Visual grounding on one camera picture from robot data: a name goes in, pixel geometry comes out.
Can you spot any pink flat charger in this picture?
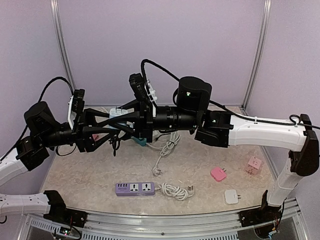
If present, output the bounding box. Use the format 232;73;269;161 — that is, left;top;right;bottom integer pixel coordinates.
210;166;227;183

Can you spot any aluminium front rail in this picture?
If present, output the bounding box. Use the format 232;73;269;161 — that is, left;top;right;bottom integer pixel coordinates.
18;198;309;240

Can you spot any purple power strip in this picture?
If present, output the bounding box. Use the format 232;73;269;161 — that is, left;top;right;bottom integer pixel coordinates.
115;181;195;201

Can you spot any white flat charger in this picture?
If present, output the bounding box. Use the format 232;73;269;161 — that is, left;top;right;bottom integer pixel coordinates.
224;189;241;205

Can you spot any teal power strip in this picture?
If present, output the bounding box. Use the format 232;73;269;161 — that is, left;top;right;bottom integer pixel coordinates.
132;130;181;177

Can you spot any pink cube socket adapter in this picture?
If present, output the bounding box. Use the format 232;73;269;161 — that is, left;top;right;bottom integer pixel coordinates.
244;156;263;176

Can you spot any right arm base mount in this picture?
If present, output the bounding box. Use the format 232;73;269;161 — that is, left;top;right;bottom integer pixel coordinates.
238;190;282;227

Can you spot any right aluminium frame post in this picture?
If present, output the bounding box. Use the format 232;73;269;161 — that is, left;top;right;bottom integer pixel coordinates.
241;0;272;112

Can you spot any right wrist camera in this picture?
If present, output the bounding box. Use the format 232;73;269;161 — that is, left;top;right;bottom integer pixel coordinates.
129;73;158;106

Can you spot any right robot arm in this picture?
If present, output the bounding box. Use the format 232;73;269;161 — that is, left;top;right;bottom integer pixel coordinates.
99;69;320;222

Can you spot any aluminium frame post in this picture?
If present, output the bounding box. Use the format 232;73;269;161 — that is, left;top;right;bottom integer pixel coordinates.
241;0;272;112
49;0;76;90

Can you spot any blue charger with black cable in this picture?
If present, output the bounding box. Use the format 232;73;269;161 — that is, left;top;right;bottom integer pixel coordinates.
109;108;129;157

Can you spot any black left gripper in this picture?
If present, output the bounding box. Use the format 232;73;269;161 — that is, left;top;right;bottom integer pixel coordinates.
40;107;116;152

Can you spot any pink triangular power strip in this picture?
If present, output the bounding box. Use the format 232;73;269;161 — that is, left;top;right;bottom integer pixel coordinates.
92;134;99;141

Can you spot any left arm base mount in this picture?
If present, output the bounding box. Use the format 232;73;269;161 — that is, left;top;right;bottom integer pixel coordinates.
43;190;88;228

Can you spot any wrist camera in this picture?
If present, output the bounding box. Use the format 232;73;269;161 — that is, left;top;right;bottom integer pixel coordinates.
67;89;85;130
129;73;158;106

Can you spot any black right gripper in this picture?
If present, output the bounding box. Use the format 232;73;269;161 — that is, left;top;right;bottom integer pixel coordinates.
107;97;200;143

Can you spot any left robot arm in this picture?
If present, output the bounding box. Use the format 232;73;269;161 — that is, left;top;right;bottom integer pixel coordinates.
0;89;118;223

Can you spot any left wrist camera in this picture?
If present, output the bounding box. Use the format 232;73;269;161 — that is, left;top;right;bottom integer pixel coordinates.
67;89;85;130

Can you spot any left aluminium frame post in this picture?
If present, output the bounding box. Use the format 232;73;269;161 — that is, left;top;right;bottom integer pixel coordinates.
49;0;76;90

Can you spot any white power strip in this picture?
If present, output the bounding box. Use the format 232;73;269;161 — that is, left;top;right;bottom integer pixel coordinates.
96;107;109;113

